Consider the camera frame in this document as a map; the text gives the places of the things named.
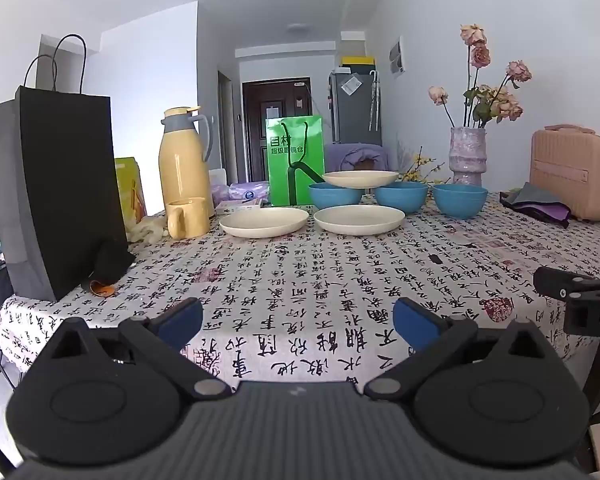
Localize yellow carton box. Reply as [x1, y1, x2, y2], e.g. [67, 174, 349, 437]
[114, 157, 148, 226]

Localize purple tissue packet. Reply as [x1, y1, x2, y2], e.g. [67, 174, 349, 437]
[228, 180, 271, 201]

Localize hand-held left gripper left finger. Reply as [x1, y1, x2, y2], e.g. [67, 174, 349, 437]
[42, 297, 233, 403]

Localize yellow flower branch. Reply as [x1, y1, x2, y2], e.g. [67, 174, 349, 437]
[397, 147, 453, 184]

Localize pink hard case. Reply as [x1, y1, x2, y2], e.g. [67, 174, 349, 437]
[530, 125, 600, 222]

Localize grey refrigerator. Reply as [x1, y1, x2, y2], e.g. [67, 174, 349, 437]
[328, 70, 382, 147]

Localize yellow thermos jug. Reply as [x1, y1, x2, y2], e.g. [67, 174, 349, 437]
[159, 106, 215, 218]

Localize dark cloth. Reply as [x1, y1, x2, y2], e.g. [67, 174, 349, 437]
[80, 237, 136, 286]

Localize blue bowl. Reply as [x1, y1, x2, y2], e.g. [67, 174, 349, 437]
[432, 184, 488, 219]
[308, 182, 364, 211]
[374, 181, 429, 213]

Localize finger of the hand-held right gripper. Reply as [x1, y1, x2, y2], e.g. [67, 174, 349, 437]
[532, 266, 600, 305]

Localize purple jacket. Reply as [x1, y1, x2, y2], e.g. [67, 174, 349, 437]
[324, 143, 396, 173]

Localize black paper bag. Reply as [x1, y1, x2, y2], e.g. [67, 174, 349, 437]
[0, 34, 130, 302]

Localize cream plate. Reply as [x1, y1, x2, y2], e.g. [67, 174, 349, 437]
[322, 170, 400, 189]
[219, 207, 310, 239]
[313, 204, 406, 235]

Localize grey and purple cloth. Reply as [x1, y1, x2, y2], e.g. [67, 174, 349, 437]
[499, 182, 573, 229]

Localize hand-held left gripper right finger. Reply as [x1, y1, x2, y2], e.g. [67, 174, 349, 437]
[364, 297, 556, 402]

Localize dark side door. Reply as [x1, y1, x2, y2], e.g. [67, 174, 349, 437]
[218, 70, 238, 183]

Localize small white box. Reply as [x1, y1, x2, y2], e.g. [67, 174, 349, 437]
[214, 199, 263, 212]

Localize folded white umbrella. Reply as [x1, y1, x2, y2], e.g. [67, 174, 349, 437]
[367, 71, 381, 131]

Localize white wall panel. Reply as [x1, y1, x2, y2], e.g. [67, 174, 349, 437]
[387, 37, 407, 75]

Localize dried pink roses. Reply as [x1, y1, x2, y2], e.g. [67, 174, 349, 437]
[427, 23, 533, 128]

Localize dark brown entrance door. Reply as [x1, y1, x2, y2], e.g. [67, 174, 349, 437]
[241, 77, 312, 183]

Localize cream gloves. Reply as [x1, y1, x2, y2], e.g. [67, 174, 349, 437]
[127, 215, 170, 246]

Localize green shopping bag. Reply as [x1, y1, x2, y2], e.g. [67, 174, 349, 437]
[265, 115, 326, 207]

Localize yellow mug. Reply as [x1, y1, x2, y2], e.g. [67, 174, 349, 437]
[166, 197, 212, 241]

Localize translucent purple bag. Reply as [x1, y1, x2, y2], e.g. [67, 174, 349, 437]
[209, 169, 231, 206]

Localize purple ceramic vase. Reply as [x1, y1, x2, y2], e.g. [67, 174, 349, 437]
[449, 126, 487, 187]

